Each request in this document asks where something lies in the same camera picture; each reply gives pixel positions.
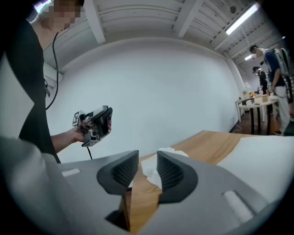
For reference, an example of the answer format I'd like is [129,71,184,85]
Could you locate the person's black shirt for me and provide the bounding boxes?
[5,19,62,164]

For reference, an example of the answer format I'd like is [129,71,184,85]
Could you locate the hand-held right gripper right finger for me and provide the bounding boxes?
[140,150,269,235]

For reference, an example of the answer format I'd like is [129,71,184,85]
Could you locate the person's left forearm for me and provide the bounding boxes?
[50,128,78,154]

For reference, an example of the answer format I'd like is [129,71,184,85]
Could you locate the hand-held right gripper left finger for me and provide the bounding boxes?
[58,150,139,235]

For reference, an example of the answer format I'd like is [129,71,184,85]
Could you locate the round white table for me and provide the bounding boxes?
[238,97,279,136]

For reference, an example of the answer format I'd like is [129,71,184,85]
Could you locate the person's head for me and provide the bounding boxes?
[34,0,85,35]

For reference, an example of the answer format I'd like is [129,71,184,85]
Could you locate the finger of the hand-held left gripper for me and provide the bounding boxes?
[91,106,109,140]
[107,106,113,135]

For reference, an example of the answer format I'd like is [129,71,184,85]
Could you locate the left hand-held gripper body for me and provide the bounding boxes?
[71,110,102,147]

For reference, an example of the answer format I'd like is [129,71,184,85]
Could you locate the black head camera cable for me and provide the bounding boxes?
[45,32,59,111]

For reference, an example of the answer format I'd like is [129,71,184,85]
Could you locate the white pillowcase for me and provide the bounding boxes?
[140,146,189,191]

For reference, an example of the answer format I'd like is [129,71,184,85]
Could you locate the person's left hand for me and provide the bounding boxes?
[73,122,90,143]

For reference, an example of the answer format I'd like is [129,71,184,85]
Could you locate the white desk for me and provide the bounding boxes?
[235,96,252,123]

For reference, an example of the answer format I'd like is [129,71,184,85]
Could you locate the white wall air conditioner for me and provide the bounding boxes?
[43,63,64,88]

